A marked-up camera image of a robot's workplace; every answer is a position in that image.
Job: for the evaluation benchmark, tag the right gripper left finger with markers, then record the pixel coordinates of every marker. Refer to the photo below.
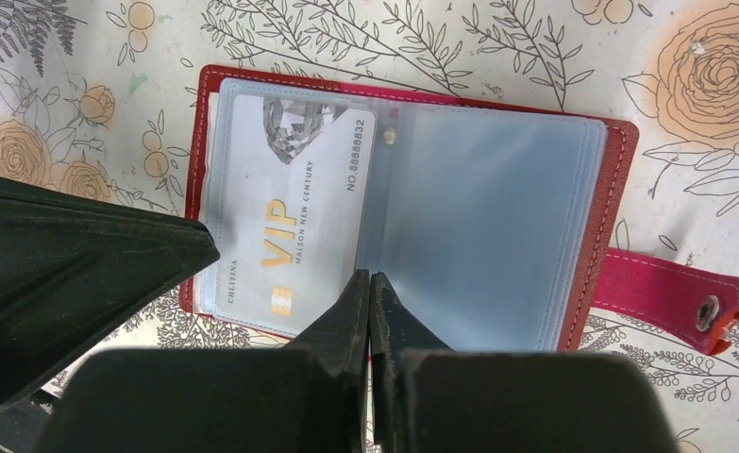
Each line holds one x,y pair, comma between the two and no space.
306,396

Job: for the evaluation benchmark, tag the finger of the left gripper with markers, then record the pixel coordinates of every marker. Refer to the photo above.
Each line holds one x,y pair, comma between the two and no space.
72,270

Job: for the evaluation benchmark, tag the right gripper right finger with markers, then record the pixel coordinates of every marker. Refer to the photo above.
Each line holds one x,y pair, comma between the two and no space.
430,398

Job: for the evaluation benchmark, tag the red leather card holder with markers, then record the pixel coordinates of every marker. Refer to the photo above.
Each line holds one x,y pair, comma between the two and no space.
496,225

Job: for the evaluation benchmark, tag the card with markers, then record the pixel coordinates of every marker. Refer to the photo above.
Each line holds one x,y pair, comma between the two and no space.
285,203

